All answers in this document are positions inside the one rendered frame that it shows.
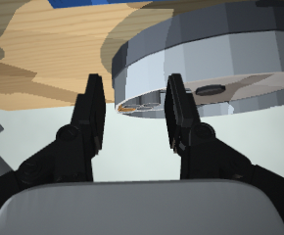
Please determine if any bronze bushing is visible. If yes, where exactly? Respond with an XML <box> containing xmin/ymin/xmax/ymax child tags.
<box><xmin>118</xmin><ymin>105</ymin><xmax>135</xmax><ymax>112</ymax></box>

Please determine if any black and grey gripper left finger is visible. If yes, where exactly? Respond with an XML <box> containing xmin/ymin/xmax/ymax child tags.
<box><xmin>0</xmin><ymin>73</ymin><xmax>106</xmax><ymax>209</ymax></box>

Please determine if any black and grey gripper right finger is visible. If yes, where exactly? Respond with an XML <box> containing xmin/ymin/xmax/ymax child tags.
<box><xmin>164</xmin><ymin>73</ymin><xmax>284</xmax><ymax>221</ymax></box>

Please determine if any blue crate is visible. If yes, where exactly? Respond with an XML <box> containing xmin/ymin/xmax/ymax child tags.
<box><xmin>48</xmin><ymin>0</ymin><xmax>166</xmax><ymax>9</ymax></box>

